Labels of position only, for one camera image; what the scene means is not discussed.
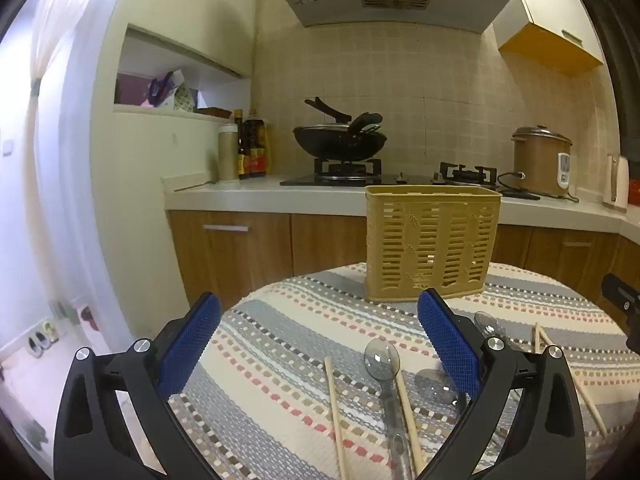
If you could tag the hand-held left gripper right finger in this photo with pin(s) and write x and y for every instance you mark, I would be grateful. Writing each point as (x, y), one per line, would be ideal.
(450, 345)

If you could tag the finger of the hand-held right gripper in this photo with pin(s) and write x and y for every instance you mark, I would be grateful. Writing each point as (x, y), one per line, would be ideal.
(622, 292)

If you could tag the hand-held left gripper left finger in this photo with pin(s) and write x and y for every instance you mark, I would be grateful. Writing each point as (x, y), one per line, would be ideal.
(190, 345)

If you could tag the clear plastic spoon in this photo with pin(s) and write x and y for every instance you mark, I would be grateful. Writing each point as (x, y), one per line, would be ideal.
(382, 357)
(432, 385)
(487, 322)

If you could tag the beige plastic utensil basket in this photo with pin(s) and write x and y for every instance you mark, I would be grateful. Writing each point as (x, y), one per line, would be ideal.
(432, 240)

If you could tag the red container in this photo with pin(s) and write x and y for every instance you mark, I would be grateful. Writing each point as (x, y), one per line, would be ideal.
(635, 191)

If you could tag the dark red shoe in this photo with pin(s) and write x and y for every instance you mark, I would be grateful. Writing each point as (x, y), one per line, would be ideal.
(88, 316)

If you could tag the striped woven tablecloth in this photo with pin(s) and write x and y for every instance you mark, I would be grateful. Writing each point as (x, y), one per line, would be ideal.
(300, 350)

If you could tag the white thermos jug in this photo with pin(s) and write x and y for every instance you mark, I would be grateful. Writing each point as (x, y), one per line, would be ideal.
(617, 180)

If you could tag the grey slipper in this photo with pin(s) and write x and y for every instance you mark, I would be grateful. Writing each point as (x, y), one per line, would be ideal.
(36, 344)
(50, 332)

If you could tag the brown rice cooker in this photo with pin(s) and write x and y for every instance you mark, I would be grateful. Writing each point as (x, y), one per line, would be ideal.
(537, 165)

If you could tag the black gas stove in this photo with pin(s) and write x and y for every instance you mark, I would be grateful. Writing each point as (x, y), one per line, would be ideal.
(400, 179)

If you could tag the dark cloth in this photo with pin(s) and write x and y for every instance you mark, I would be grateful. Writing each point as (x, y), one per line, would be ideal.
(34, 434)

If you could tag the beige canister with white lid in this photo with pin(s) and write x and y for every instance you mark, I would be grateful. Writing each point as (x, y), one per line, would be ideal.
(228, 155)

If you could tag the dark sauce bottle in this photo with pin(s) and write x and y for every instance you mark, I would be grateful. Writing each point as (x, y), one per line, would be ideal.
(242, 155)

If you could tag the oil bottle with red label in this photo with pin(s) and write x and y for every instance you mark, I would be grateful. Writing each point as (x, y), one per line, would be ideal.
(257, 152)

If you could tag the brown wicker tray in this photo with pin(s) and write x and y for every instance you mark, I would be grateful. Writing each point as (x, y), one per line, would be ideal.
(215, 112)

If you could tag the black wok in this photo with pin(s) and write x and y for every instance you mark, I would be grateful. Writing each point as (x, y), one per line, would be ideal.
(325, 142)

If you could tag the patterned paper bag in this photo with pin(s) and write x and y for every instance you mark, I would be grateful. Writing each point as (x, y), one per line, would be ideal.
(184, 97)

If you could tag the purple bag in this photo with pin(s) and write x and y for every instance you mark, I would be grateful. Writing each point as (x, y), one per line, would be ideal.
(161, 89)

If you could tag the white curtain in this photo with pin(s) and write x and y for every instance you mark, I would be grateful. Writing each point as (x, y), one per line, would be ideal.
(47, 110)

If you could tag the cream wall cabinet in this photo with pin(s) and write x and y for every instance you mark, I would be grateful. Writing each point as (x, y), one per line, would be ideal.
(550, 35)

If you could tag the white wall switch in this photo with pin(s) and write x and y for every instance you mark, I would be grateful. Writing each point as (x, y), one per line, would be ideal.
(6, 147)

